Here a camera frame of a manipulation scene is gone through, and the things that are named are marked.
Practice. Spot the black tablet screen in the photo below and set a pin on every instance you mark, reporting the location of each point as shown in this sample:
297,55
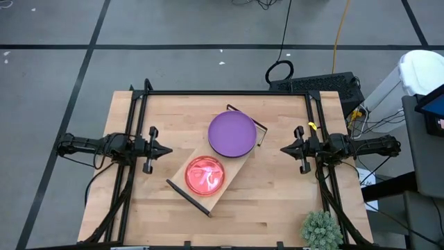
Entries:
433,107

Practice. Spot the yellow plug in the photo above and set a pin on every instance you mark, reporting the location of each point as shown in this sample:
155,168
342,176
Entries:
356,114

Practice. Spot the white paper sheet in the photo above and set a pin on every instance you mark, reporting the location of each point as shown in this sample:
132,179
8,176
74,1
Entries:
367,180

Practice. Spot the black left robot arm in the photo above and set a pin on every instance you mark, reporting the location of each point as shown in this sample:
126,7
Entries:
118,144

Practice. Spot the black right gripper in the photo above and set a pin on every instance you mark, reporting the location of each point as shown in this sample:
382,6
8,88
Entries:
312,149

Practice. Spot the purple plate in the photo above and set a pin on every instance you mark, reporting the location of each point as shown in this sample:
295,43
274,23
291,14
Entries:
232,133

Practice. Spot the grey bin with white bag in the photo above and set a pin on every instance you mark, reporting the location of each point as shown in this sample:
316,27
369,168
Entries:
421,69

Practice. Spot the black metal rig frame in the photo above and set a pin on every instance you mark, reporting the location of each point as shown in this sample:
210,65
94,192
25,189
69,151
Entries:
225,93

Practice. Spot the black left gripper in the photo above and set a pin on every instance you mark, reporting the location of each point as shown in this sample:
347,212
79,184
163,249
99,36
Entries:
144,148

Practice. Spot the wooden shelf with black legs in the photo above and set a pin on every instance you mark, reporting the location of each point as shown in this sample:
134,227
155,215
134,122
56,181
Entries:
234,170

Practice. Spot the yellow tag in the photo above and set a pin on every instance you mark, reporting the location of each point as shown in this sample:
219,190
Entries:
313,125

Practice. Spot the grey cart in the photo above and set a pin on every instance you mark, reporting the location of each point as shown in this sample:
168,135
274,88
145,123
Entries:
426,163

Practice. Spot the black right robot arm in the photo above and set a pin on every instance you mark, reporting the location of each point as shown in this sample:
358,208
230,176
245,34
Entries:
374,147

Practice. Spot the black computer case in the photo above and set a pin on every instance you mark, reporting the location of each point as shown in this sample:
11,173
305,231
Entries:
319,85

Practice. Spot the green artificial plant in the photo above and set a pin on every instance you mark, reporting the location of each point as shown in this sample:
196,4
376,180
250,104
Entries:
322,231

